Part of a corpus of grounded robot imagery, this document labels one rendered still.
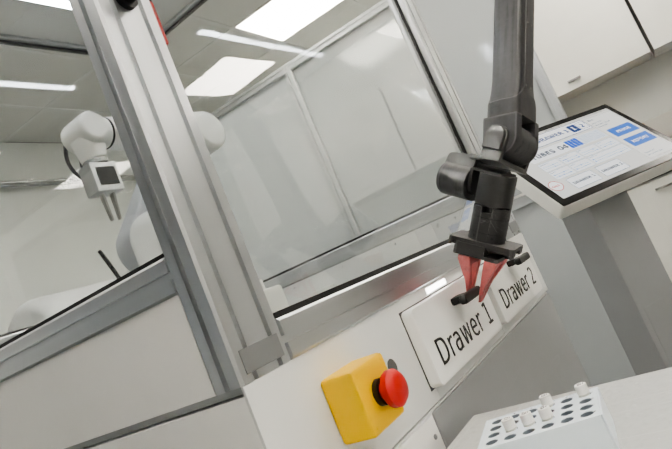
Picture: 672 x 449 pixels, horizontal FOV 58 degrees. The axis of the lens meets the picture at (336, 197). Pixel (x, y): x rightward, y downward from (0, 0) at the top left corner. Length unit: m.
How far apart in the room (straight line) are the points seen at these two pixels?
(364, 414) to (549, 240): 1.93
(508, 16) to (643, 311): 1.07
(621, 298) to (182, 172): 1.46
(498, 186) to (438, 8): 1.80
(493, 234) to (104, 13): 0.61
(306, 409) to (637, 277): 1.36
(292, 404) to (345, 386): 0.06
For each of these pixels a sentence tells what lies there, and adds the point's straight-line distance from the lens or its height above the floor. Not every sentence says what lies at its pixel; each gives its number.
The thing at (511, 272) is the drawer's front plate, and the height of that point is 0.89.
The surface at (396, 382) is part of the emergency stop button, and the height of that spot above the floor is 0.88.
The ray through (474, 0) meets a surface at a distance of 2.63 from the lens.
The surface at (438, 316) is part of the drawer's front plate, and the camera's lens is 0.92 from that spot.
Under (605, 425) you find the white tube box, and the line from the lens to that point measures 0.64.
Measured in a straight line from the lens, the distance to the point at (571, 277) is 2.53.
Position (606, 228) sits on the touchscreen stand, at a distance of 1.85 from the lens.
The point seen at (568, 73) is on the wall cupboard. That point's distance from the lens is 4.15.
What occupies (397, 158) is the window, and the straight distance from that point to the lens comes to 1.10.
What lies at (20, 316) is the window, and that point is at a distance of 0.88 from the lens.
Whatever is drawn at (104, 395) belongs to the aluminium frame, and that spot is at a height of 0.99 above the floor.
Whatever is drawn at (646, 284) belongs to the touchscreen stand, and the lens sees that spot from 1.90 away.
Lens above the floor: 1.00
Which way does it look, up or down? 8 degrees up
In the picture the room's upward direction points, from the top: 23 degrees counter-clockwise
